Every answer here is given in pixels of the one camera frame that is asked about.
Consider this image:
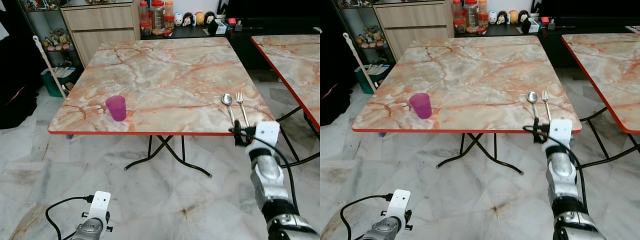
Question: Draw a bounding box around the silver metal fork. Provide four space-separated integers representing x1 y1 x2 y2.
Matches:
541 90 553 122
236 92 250 128

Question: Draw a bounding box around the silver metal spoon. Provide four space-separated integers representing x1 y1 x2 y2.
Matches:
221 93 236 126
527 91 540 121

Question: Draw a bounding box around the marble-top folding table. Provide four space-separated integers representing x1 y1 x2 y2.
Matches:
250 34 321 169
351 35 583 176
48 36 275 179
561 33 640 169

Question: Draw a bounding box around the black hanging garment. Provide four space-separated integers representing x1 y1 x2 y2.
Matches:
320 0 360 127
0 0 40 131

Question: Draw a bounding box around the purple plastic cup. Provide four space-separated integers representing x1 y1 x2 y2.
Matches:
409 92 433 120
105 95 128 122

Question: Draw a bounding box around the black flat television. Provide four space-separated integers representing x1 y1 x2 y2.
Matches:
536 0 640 20
223 0 321 22

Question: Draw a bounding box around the green plastic bin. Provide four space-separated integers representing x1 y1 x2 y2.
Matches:
40 67 77 98
354 63 391 95

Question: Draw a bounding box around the large red-lid clear jar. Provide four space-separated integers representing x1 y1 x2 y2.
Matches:
464 0 480 32
150 0 166 35

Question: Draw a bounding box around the glass shelf with figurines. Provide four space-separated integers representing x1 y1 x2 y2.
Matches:
334 0 396 68
19 0 85 71

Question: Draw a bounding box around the light wooden drawer cabinet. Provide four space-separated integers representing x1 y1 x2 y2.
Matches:
372 0 456 62
60 1 142 69

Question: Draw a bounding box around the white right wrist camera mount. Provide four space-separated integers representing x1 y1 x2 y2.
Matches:
548 118 573 146
254 121 281 149

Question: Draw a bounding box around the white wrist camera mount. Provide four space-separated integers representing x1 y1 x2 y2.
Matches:
88 190 112 224
387 189 412 224
254 121 281 149
548 118 573 146

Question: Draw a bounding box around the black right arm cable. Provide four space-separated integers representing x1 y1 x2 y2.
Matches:
257 141 301 213
552 140 590 213

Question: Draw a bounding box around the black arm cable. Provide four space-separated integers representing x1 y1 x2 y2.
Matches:
339 193 394 240
45 195 96 240
552 140 590 213
257 141 301 213

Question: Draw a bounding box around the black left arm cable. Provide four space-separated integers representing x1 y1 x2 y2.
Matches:
339 193 394 240
45 195 96 240

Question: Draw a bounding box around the white mop handle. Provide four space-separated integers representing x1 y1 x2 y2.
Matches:
342 32 377 94
32 35 68 99

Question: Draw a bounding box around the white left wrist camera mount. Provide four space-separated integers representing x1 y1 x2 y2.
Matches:
88 190 112 224
387 189 412 224

